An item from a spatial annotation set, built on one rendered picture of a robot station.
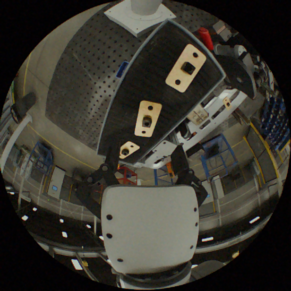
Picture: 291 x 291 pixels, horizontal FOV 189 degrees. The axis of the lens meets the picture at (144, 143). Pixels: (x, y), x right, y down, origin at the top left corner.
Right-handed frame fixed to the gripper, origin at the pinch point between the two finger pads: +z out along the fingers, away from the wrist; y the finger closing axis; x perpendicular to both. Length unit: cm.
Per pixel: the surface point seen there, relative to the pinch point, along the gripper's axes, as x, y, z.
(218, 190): -433, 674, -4
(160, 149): -14.7, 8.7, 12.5
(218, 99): 9.8, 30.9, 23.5
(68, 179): -581, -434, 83
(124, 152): -10.2, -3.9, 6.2
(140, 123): -0.4, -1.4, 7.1
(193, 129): -10.2, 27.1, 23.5
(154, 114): 2.0, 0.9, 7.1
